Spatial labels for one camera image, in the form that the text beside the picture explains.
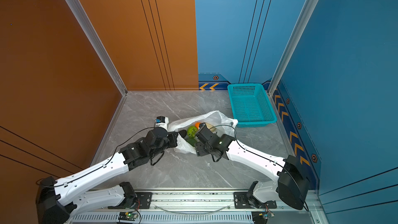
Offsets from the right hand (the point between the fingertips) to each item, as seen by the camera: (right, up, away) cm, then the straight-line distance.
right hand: (201, 146), depth 80 cm
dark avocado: (-12, +5, +14) cm, 19 cm away
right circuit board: (+27, -30, -10) cm, 41 cm away
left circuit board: (-34, -30, -9) cm, 46 cm away
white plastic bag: (+7, +12, +12) cm, 19 cm away
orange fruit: (-2, +12, -7) cm, 14 cm away
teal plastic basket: (+36, +22, +32) cm, 53 cm away
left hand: (-10, +8, -4) cm, 14 cm away
